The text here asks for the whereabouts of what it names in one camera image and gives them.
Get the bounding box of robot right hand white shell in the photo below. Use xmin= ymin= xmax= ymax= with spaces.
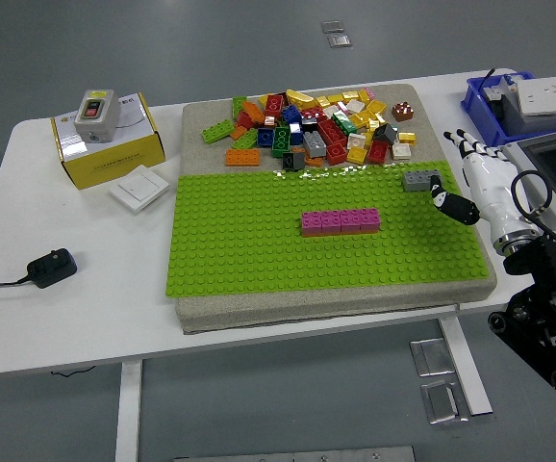
xmin=429 ymin=128 xmax=524 ymax=244

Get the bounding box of long grey toy brick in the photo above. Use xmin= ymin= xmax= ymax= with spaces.
xmin=401 ymin=169 xmax=445 ymax=193

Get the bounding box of red square toy brick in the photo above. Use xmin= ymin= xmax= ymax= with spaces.
xmin=325 ymin=142 xmax=348 ymax=167
xmin=366 ymin=141 xmax=389 ymax=165

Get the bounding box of black and grey brick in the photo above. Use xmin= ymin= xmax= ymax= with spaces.
xmin=372 ymin=123 xmax=399 ymax=144

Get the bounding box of long red toy brick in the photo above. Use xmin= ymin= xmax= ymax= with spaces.
xmin=317 ymin=119 xmax=348 ymax=148

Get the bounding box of small grey toy brick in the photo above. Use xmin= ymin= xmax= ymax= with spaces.
xmin=302 ymin=131 xmax=328 ymax=159

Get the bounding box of yellow wedge toy brick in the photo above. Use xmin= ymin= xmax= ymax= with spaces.
xmin=286 ymin=89 xmax=316 ymax=110

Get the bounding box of dark green long brick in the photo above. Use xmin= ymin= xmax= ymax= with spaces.
xmin=272 ymin=125 xmax=291 ymax=160

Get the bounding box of red tall toy brick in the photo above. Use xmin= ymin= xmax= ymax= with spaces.
xmin=265 ymin=94 xmax=286 ymax=119

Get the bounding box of green studded baseplate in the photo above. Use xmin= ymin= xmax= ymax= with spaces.
xmin=164 ymin=160 xmax=491 ymax=298

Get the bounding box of orange slanted toy brick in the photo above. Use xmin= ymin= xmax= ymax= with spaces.
xmin=241 ymin=100 xmax=266 ymax=125

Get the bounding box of lime green toy brick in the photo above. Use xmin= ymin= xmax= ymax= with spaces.
xmin=232 ymin=128 xmax=260 ymax=150

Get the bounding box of flat orange long brick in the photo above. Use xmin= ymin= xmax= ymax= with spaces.
xmin=224 ymin=148 xmax=263 ymax=167

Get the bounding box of long lime green brick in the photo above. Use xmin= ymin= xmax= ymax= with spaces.
xmin=200 ymin=119 xmax=236 ymax=144

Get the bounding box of grey device block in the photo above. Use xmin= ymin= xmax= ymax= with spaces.
xmin=481 ymin=79 xmax=556 ymax=135

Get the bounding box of blue plastic bin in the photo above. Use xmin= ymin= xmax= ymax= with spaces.
xmin=460 ymin=71 xmax=556 ymax=145

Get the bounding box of white socket panel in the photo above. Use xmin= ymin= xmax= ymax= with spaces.
xmin=517 ymin=76 xmax=556 ymax=118

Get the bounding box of white table leg with foot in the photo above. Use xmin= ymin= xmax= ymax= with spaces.
xmin=439 ymin=317 xmax=493 ymax=418

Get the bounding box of grey-brown foam mat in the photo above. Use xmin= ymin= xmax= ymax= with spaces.
xmin=174 ymin=83 xmax=498 ymax=336

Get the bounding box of long metal floor plate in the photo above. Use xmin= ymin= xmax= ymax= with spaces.
xmin=174 ymin=446 xmax=417 ymax=462

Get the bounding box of yellow and white cardboard box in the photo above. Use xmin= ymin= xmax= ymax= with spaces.
xmin=50 ymin=91 xmax=167 ymax=191

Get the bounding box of black power adapter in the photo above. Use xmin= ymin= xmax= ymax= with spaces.
xmin=26 ymin=248 xmax=78 ymax=290

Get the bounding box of white wall switch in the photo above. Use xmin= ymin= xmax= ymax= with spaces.
xmin=109 ymin=165 xmax=170 ymax=214

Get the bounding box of grey push-button switch box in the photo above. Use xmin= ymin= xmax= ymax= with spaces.
xmin=73 ymin=90 xmax=121 ymax=144

